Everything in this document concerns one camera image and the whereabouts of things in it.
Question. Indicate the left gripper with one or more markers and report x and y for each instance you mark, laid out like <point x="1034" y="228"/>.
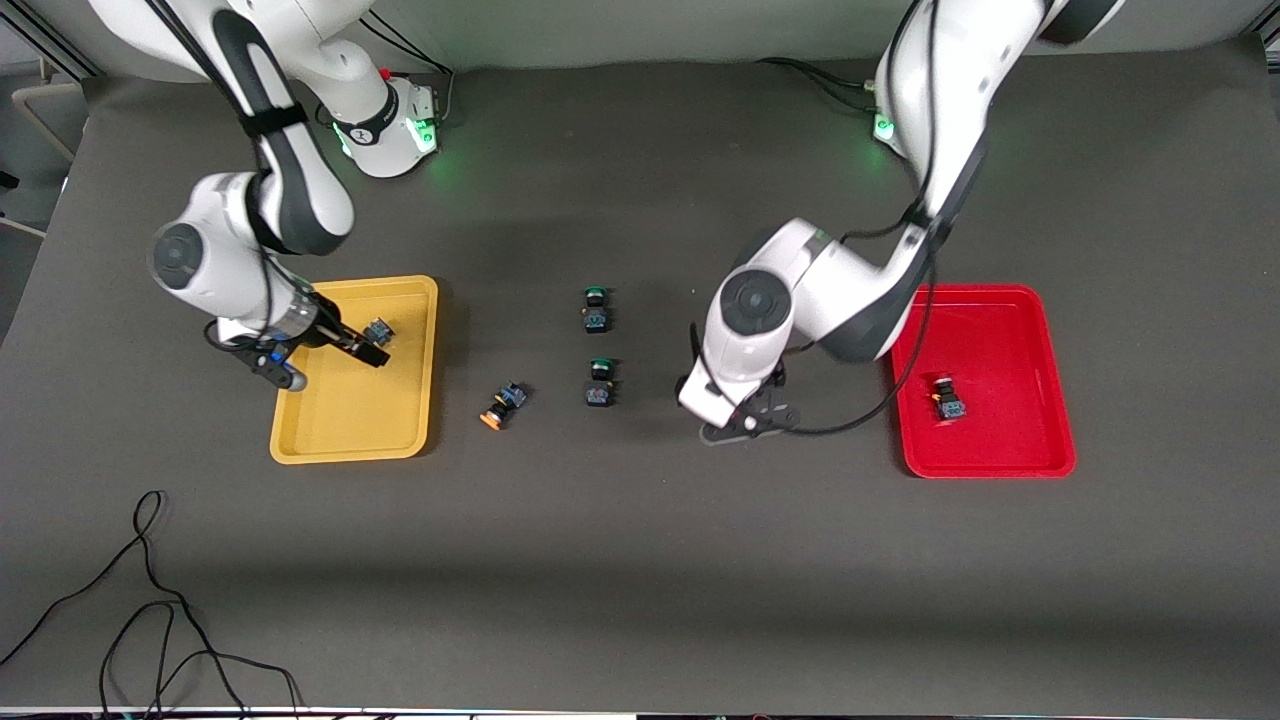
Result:
<point x="681" y="385"/>

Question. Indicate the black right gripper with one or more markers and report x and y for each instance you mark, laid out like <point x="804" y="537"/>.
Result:
<point x="322" y="332"/>

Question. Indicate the yellow push button switch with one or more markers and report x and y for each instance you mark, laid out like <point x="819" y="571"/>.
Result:
<point x="508" y="397"/>
<point x="378" y="328"/>

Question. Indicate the red push button switch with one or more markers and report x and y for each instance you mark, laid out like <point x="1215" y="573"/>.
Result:
<point x="950" y="405"/>

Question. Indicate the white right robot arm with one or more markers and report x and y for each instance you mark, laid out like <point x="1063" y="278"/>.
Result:
<point x="210" y="260"/>

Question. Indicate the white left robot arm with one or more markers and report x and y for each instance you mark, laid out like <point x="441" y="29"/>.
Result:
<point x="760" y="300"/>

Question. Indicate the yellow plastic tray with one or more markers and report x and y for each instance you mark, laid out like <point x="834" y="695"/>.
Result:
<point x="360" y="420"/>

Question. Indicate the dark grey table mat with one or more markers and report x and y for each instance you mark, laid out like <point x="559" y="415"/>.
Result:
<point x="640" y="560"/>

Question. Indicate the red plastic tray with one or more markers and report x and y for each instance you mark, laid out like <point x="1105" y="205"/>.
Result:
<point x="1000" y="340"/>

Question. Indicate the green push button switch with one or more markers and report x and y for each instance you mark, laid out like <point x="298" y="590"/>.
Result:
<point x="596" y="318"/>
<point x="598" y="392"/>

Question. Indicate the beige chair frame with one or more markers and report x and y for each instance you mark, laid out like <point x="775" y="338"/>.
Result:
<point x="30" y="92"/>

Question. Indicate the black metal rail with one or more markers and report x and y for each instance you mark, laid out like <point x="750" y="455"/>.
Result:
<point x="50" y="45"/>

